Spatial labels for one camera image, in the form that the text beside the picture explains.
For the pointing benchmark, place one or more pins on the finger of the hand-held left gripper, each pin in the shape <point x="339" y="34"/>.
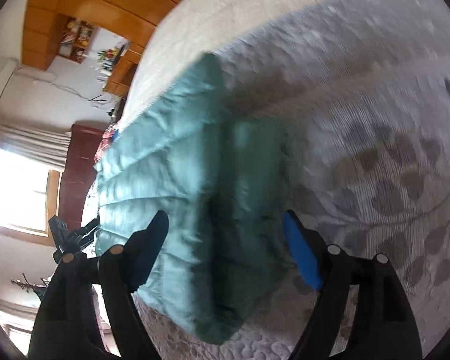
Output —
<point x="84" y="234"/>
<point x="62" y="238"/>

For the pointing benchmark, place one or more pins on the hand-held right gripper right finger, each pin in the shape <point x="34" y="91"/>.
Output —
<point x="303" y="255"/>

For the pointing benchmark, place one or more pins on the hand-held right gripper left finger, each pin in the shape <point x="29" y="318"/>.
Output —
<point x="150" y="247"/>

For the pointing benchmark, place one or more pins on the green puffer jacket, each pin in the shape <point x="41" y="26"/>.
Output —
<point x="165" y="165"/>

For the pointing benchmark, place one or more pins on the dark coat rack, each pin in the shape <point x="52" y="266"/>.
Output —
<point x="30" y="285"/>

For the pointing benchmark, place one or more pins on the window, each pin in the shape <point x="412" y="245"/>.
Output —
<point x="18" y="191"/>

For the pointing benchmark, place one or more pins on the dark wooden headboard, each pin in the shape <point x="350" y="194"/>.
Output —
<point x="78" y="165"/>

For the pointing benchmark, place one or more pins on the red checked cloth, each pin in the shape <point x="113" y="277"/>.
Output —
<point x="105" y="144"/>

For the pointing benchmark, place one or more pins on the grey striped curtain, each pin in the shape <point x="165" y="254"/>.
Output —
<point x="30" y="138"/>

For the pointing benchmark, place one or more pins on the grey floral quilted bedspread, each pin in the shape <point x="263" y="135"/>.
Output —
<point x="378" y="120"/>

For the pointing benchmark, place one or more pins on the wooden desk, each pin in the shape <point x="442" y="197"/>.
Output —
<point x="122" y="73"/>

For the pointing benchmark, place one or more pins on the assorted desk clutter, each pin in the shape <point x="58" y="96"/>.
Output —
<point x="110" y="54"/>

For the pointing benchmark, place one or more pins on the white plaid bed sheet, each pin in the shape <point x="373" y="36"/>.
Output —
<point x="228" y="15"/>

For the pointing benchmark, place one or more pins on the wooden wall shelf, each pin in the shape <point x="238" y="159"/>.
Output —
<point x="77" y="39"/>

